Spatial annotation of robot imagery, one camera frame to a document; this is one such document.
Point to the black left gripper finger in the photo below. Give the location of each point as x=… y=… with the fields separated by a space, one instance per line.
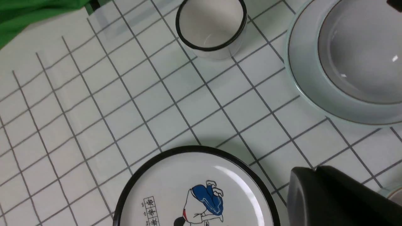
x=328 y=197

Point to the pale blue bowl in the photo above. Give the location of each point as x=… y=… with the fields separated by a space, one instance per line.
x=359 y=47

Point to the black-rimmed cartoon plate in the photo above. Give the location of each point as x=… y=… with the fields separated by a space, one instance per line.
x=195 y=186

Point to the pale blue plate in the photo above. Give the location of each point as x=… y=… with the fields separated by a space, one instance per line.
x=303 y=65

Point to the white cup black rim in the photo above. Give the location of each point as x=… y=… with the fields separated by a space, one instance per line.
x=212 y=29

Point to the grid-patterned tablecloth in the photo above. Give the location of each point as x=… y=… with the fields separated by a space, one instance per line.
x=87 y=100

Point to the green backdrop cloth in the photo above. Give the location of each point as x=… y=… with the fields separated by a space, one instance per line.
x=16 y=15

